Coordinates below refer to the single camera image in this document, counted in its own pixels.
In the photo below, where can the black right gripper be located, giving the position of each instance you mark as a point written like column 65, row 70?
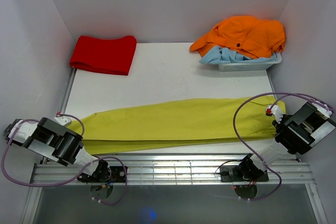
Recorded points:
column 276, row 125

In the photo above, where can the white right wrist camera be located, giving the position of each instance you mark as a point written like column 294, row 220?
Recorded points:
column 275, row 111

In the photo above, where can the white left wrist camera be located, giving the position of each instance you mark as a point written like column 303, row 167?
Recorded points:
column 63, row 119

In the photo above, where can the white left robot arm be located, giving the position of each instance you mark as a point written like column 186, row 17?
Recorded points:
column 59, row 144

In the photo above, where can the yellow-green trousers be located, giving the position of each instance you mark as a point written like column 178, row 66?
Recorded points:
column 175, row 123

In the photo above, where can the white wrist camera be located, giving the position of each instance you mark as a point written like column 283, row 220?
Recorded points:
column 275, row 111
column 63, row 119

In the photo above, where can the light blue garment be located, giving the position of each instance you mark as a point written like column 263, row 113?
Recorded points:
column 221, row 55

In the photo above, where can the folded red trousers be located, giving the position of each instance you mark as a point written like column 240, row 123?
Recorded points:
column 106, row 56

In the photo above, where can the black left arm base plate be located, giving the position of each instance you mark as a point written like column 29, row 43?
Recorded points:
column 115, row 175

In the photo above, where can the orange garment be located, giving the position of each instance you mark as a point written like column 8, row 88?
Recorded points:
column 247, row 35

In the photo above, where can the white plastic basket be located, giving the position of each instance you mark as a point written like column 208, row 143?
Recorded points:
column 246, row 66

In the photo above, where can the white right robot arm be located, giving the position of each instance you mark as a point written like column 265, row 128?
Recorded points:
column 295, row 134

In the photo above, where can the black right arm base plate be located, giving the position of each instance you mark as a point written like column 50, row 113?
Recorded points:
column 234, row 174

